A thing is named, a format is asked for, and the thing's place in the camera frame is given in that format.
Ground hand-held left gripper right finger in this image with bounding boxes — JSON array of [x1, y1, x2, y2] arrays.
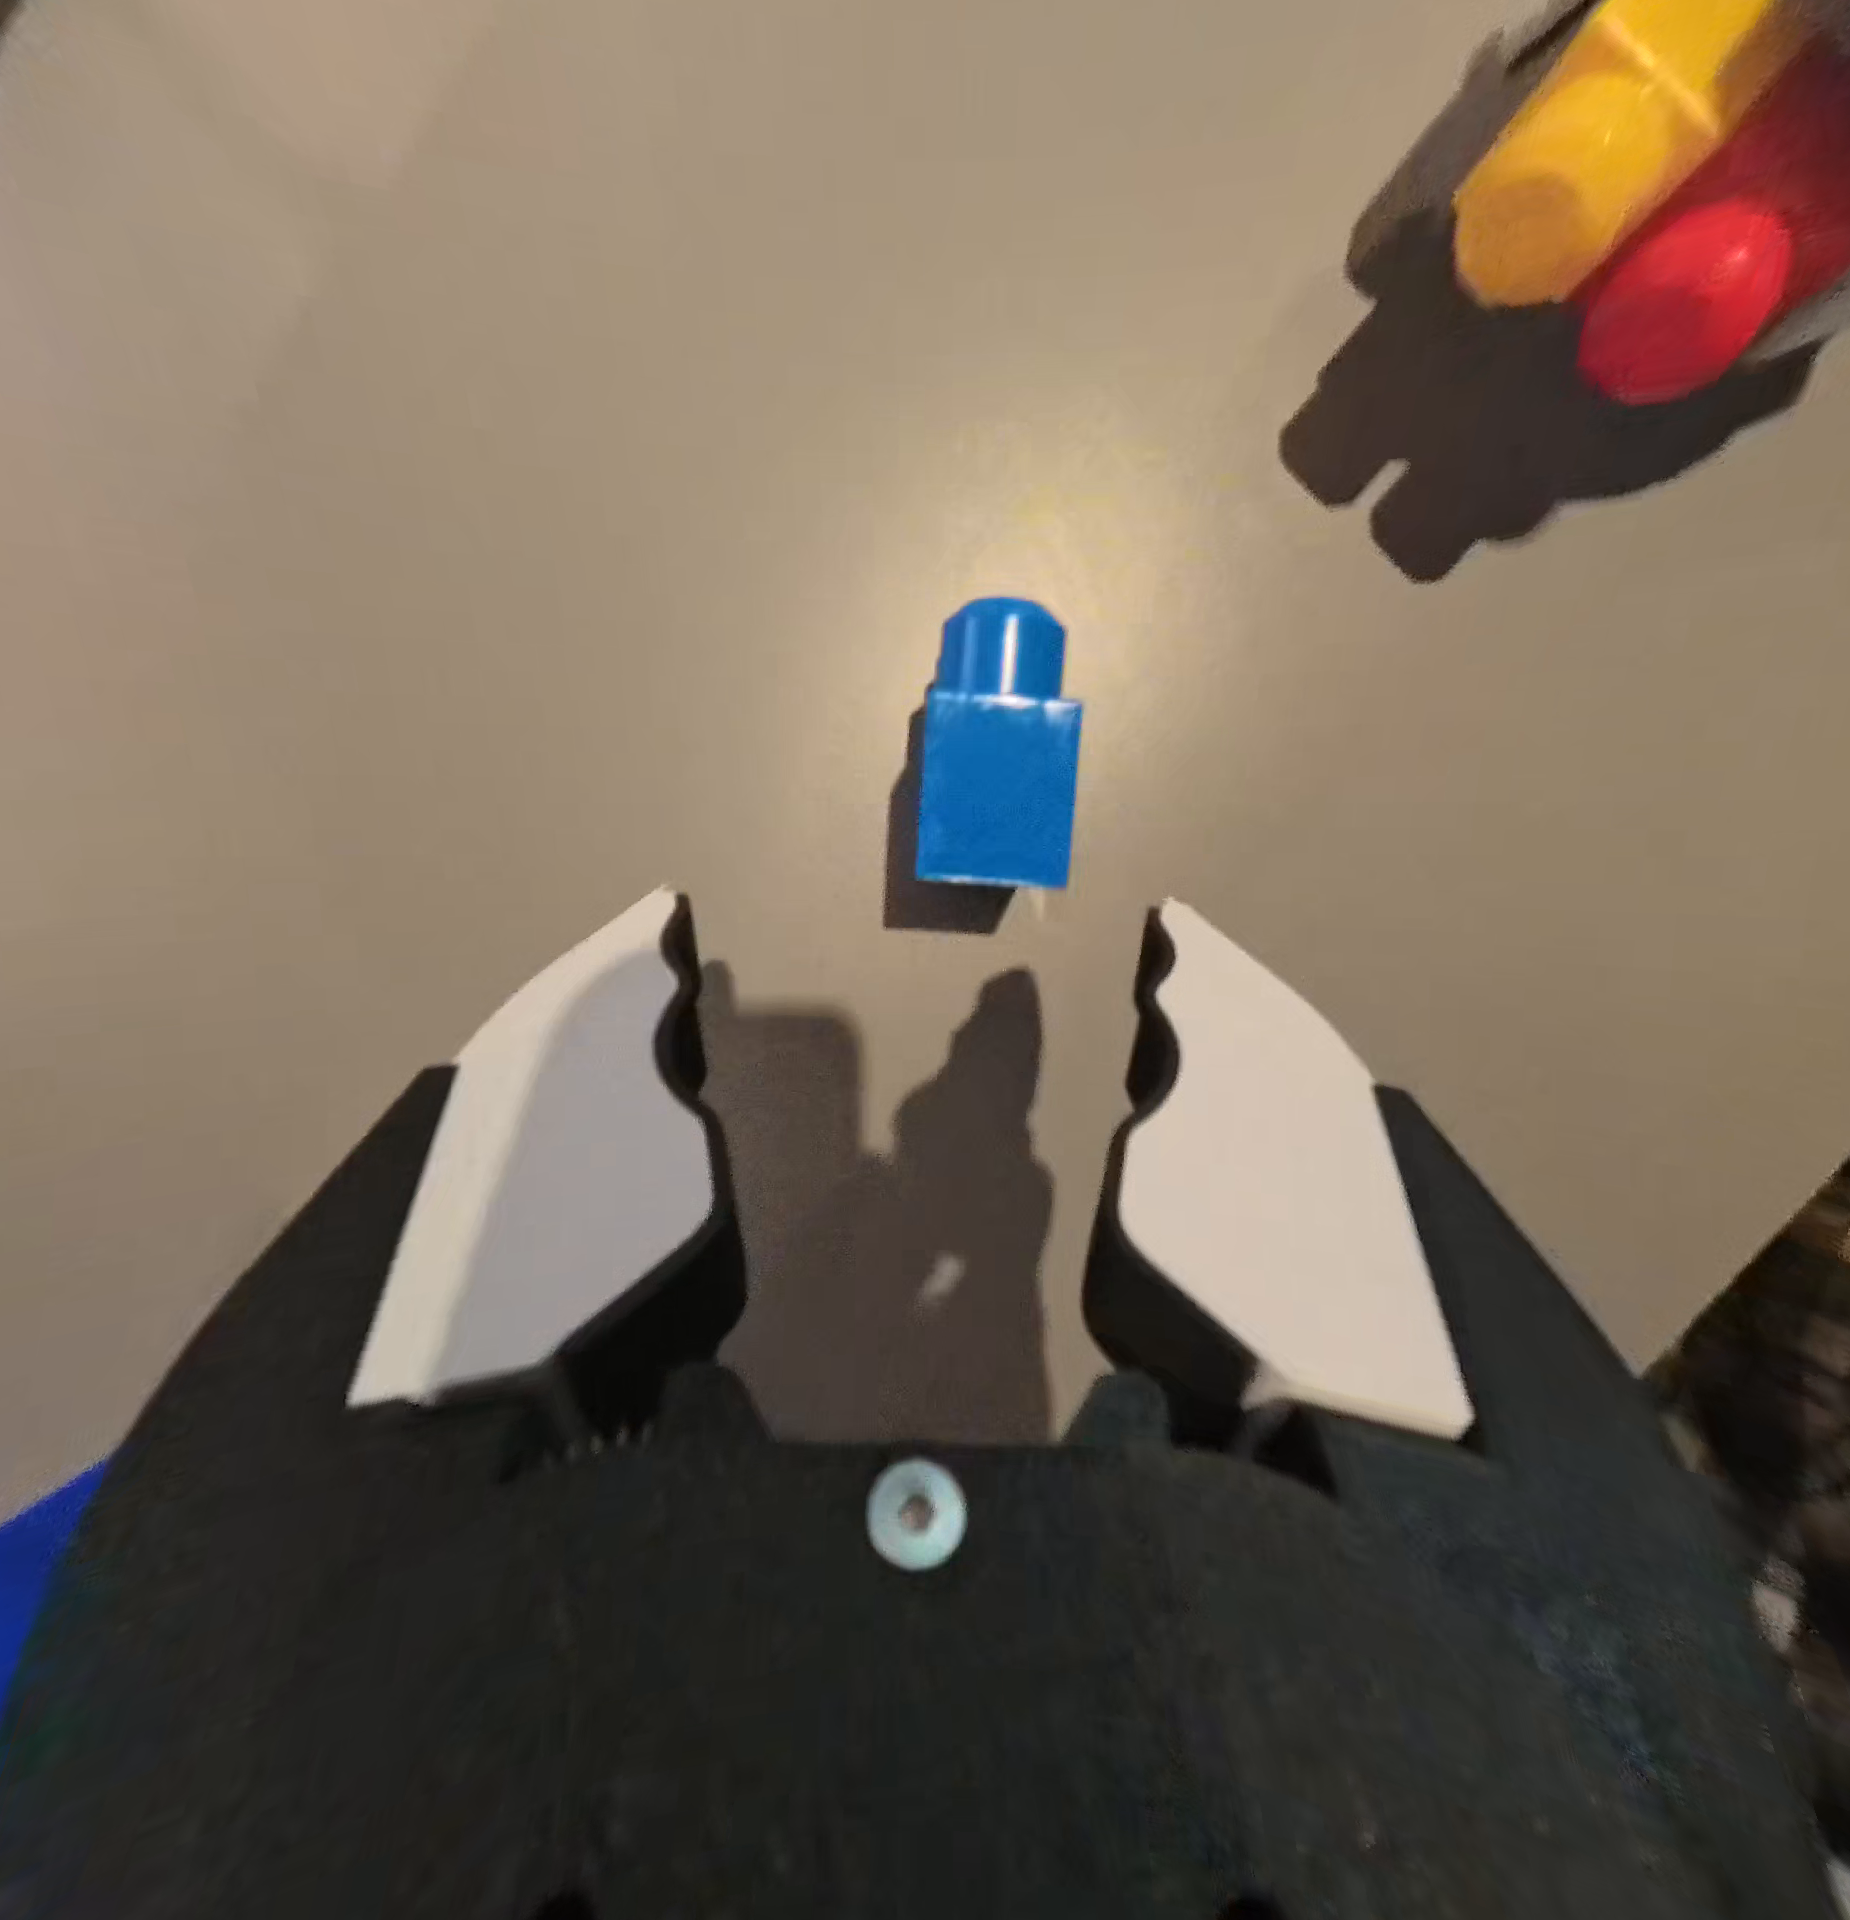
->
[[1082, 897, 1475, 1443]]

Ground red one-stud block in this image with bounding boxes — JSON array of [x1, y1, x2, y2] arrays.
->
[[1577, 91, 1850, 407]]

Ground blue two-stud block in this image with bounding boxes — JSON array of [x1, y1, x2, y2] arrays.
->
[[914, 598, 1088, 896]]

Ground blue plastic bin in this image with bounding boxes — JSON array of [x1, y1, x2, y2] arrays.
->
[[0, 1448, 117, 1780]]

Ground person's plaid shirt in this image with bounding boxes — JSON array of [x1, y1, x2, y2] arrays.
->
[[1645, 1125, 1850, 1698]]

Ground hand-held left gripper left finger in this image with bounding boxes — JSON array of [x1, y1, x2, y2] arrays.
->
[[348, 885, 747, 1413]]

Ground yellow one-stud block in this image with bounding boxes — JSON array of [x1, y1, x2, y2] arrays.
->
[[1451, 0, 1812, 310]]

